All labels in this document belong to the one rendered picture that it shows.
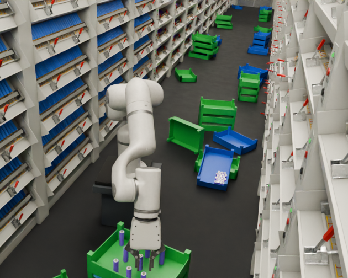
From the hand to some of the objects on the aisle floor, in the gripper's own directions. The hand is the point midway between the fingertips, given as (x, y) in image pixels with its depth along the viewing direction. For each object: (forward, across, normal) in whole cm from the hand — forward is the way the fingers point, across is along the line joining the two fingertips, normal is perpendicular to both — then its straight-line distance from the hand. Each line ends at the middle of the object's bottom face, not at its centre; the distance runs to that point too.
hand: (144, 263), depth 125 cm
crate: (-32, +72, +184) cm, 200 cm away
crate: (-29, +30, +178) cm, 183 cm away
